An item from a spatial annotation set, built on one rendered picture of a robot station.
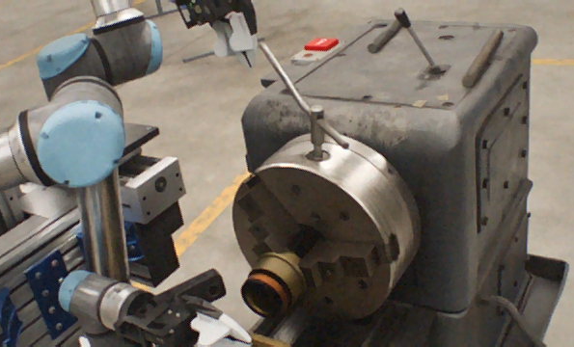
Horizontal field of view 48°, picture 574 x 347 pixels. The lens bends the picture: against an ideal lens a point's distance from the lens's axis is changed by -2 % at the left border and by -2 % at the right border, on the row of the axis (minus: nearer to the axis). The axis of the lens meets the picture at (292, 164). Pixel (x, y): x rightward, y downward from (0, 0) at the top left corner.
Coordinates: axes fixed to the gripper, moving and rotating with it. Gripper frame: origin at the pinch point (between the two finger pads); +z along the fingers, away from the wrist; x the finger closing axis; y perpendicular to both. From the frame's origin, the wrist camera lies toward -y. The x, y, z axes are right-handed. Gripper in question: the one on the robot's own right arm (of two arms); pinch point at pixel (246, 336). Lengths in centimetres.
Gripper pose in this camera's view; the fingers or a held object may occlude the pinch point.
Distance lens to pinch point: 96.5
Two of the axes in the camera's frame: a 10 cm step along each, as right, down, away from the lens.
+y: -5.1, 4.7, -7.2
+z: 8.4, 1.2, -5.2
